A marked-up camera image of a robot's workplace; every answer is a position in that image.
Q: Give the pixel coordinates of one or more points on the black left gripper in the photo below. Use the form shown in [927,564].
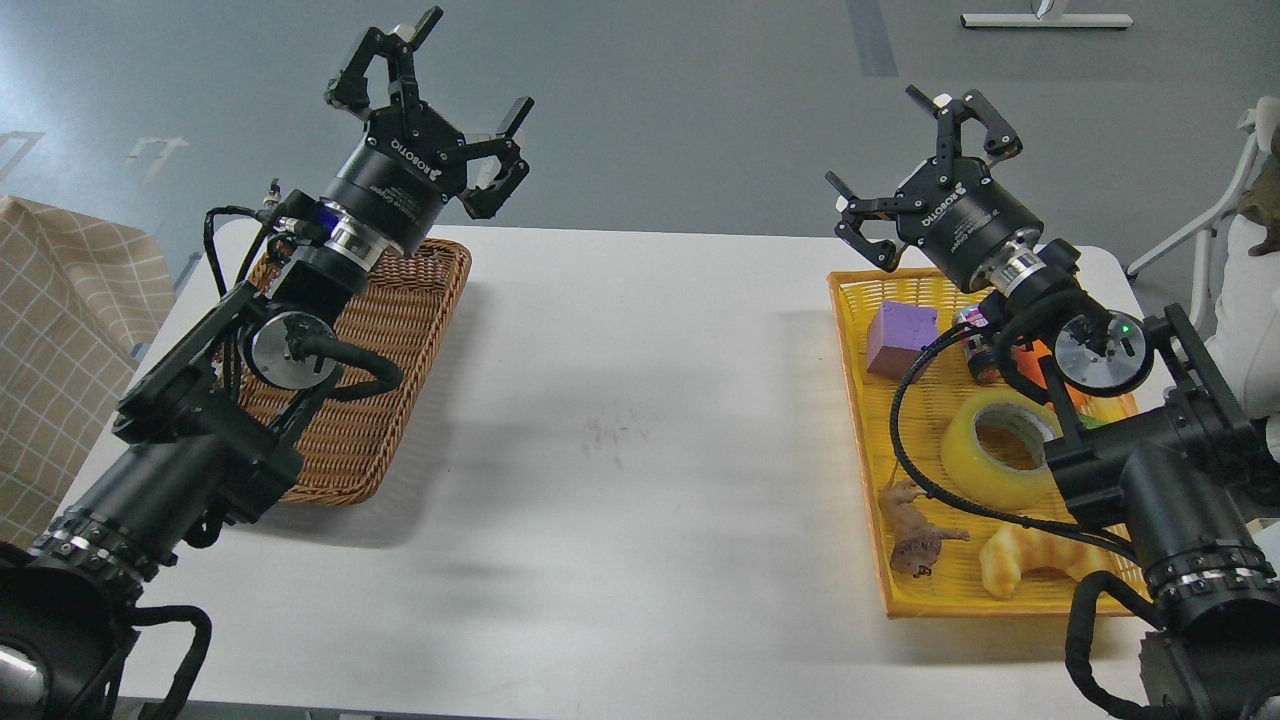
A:
[400,175]

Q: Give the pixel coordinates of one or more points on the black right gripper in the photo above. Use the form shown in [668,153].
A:
[965,225]

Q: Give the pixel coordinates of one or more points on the yellow tape roll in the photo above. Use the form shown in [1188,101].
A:
[993,450]

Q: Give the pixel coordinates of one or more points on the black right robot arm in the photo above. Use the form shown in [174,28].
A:
[1156,460]

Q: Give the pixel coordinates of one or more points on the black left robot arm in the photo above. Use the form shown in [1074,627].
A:
[211,432]

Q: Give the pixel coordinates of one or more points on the purple foam cube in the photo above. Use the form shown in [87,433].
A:
[897,336]

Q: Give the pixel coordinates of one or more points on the white stand base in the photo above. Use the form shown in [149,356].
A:
[1047,15]

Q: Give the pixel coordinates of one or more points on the small soda can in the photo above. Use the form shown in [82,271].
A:
[978,350]

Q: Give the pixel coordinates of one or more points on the orange toy carrot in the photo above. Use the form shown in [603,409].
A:
[1027,359]

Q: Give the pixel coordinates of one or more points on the yellow plastic basket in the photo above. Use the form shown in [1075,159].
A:
[947,391]

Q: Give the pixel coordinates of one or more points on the beige checkered cloth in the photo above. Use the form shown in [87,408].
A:
[78,296]

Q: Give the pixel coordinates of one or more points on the brown toy animal figure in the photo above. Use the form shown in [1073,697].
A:
[917,542]

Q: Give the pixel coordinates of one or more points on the toy croissant bread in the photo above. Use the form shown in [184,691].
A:
[1014,551]

